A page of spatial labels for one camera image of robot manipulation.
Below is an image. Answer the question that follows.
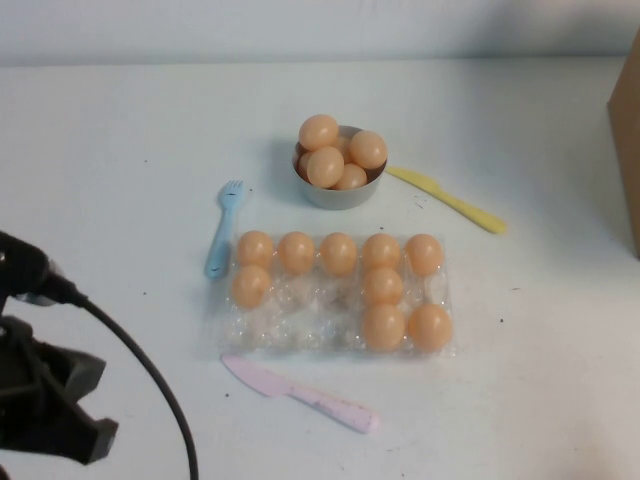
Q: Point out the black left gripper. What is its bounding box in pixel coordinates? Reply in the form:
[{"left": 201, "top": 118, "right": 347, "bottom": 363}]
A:
[{"left": 0, "top": 319, "right": 121, "bottom": 465}]

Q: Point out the clear plastic egg tray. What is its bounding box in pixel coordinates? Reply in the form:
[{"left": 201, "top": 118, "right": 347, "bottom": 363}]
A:
[{"left": 208, "top": 232, "right": 460, "bottom": 361}]

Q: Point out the brown cardboard box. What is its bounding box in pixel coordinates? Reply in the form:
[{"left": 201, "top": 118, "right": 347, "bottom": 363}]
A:
[{"left": 606, "top": 54, "right": 640, "bottom": 261}]

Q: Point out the pink plastic knife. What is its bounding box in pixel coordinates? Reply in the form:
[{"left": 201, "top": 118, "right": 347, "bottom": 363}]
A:
[{"left": 221, "top": 353, "right": 382, "bottom": 434}]

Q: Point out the blue plastic fork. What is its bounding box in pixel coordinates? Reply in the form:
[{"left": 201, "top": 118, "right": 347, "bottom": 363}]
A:
[{"left": 203, "top": 179, "right": 246, "bottom": 279}]

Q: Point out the grey round bowl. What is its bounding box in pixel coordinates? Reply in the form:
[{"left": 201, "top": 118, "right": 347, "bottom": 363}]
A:
[{"left": 292, "top": 124, "right": 390, "bottom": 210}]

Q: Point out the yellow plastic knife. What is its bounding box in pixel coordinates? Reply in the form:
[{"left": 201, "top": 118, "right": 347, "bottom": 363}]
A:
[{"left": 384, "top": 165, "right": 509, "bottom": 235}]

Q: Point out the long black camera cable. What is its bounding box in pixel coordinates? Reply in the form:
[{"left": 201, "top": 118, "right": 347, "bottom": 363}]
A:
[{"left": 49, "top": 279, "right": 202, "bottom": 480}]

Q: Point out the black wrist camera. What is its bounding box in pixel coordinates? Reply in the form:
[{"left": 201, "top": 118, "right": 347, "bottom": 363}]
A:
[{"left": 0, "top": 229, "right": 89, "bottom": 309}]

